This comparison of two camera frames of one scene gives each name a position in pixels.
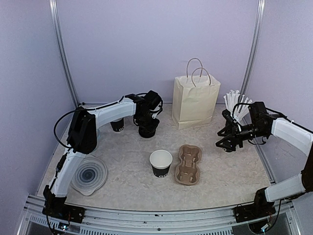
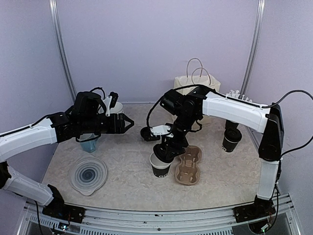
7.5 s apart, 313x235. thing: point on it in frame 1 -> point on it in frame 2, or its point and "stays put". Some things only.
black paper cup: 161,160 stays put
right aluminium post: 260,15 stays put
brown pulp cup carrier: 188,171 stays put
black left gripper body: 146,120 -> 89,124
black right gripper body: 236,134 -> 185,121
